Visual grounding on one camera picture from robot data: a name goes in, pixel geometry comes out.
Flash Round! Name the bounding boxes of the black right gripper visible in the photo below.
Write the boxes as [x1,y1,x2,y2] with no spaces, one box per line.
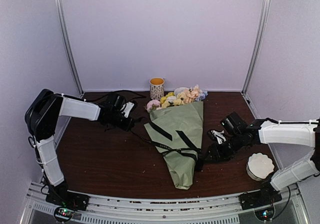
[202,132,244,163]

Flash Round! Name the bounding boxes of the black printed ribbon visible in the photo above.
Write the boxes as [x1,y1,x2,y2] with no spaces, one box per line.
[129,117,205,172]

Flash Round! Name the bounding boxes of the pale pink rose stem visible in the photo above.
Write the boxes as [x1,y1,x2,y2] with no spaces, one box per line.
[145,99,161,113]

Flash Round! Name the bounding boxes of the green wrapping paper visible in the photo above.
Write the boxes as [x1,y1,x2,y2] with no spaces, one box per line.
[144,101,204,190]

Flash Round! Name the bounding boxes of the blue fake flower stem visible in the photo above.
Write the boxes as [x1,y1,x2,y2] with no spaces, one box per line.
[195,90,208,101]

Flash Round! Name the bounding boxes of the pink fake flower stem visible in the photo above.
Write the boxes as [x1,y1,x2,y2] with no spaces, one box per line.
[181,85,203,104]

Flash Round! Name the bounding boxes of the cream fake flower bunch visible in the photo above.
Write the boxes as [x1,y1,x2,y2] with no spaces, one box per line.
[160,92,186,109]

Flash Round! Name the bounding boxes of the white round bowl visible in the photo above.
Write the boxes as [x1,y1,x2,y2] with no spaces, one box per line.
[174,87,189,96]

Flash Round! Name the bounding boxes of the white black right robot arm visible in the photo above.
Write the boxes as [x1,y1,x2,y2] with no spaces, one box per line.
[204,112,320,205]

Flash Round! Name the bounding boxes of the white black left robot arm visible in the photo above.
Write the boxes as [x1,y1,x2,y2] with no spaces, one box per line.
[24,89,137,187]

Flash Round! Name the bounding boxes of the white scalloped bowl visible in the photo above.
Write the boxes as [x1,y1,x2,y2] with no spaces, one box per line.
[246,153,275,181]

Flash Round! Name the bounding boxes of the patterned cup yellow inside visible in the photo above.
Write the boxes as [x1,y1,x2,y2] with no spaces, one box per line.
[149,77,165,100]

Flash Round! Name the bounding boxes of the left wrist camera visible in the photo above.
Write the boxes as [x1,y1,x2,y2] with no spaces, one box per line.
[120,100,137,118]

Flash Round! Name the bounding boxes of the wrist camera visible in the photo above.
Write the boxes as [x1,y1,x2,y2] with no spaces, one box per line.
[120,100,137,118]
[207,112,247,145]

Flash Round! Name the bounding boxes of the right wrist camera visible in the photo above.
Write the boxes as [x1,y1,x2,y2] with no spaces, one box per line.
[207,112,247,145]

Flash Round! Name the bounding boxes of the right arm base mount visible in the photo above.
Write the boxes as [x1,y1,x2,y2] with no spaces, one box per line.
[239,184,282,222]

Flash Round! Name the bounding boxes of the aluminium front rail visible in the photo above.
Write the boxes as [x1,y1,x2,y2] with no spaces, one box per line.
[24,181,308,224]

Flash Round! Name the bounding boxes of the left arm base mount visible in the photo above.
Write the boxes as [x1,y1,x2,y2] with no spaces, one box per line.
[45,181,90,223]

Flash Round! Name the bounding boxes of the left aluminium frame post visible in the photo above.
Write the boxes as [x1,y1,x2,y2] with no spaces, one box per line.
[54,0,84,96]

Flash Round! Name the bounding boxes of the aluminium frame post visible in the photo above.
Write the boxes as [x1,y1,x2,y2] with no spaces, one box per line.
[241,0,272,95]
[54,0,84,96]

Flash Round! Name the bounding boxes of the right aluminium frame post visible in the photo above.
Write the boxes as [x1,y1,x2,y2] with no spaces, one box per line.
[241,0,272,95]

